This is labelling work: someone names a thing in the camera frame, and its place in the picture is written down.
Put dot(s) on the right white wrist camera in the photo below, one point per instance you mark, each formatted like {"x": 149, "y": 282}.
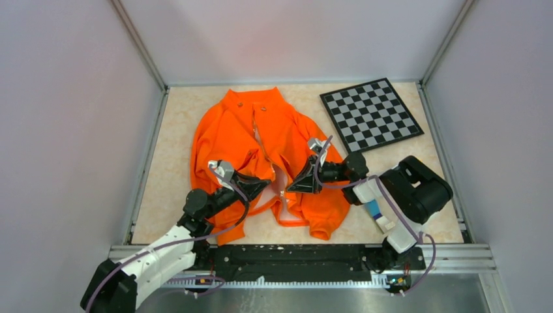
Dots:
{"x": 320, "y": 148}

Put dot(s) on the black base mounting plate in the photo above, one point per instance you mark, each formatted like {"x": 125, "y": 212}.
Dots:
{"x": 304, "y": 263}

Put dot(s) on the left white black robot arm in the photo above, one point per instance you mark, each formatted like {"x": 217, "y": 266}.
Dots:
{"x": 122, "y": 286}

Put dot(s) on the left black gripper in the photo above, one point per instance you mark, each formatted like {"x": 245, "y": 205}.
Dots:
{"x": 254, "y": 186}

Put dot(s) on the blue and white box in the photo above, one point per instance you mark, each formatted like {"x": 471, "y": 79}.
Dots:
{"x": 382, "y": 221}

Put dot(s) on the orange zip-up jacket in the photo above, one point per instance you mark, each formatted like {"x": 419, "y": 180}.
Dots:
{"x": 262, "y": 135}

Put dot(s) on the aluminium frame rail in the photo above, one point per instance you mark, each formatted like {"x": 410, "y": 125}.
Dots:
{"x": 440, "y": 259}

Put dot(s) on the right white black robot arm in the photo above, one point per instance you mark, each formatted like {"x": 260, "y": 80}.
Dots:
{"x": 400, "y": 200}

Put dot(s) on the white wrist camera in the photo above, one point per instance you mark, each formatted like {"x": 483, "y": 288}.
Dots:
{"x": 223, "y": 171}
{"x": 320, "y": 148}

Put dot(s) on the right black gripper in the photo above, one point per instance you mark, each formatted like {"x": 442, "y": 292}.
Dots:
{"x": 306, "y": 181}

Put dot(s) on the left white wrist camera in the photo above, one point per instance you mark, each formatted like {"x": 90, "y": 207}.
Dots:
{"x": 223, "y": 171}

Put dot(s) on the black and grey checkerboard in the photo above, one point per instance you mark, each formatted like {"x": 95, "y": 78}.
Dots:
{"x": 370, "y": 115}

